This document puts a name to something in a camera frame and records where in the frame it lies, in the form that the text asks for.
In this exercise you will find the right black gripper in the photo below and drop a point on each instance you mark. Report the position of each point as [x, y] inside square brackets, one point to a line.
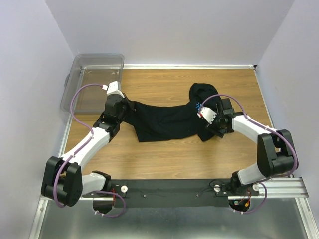
[212, 128]

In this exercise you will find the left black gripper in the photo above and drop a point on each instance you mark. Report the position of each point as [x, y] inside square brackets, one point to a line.
[130, 106]

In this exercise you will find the black t shirt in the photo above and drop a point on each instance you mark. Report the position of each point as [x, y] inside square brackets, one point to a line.
[152, 123]

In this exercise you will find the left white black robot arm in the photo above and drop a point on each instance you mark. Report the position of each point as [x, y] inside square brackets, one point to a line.
[63, 180]

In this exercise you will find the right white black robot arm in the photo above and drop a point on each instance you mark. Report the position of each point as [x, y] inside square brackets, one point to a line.
[276, 155]

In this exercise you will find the clear plastic bin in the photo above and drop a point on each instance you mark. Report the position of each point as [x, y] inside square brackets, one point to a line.
[99, 68]

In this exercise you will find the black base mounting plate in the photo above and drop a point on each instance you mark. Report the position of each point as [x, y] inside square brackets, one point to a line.
[174, 193]

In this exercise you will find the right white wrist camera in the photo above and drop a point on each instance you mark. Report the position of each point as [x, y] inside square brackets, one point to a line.
[207, 114]

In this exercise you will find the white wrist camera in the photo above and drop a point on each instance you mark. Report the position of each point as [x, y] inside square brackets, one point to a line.
[113, 88]
[207, 114]

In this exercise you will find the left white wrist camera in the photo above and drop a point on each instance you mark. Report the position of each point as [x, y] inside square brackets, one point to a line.
[113, 88]

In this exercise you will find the aluminium frame rail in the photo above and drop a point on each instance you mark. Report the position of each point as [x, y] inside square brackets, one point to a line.
[275, 188]

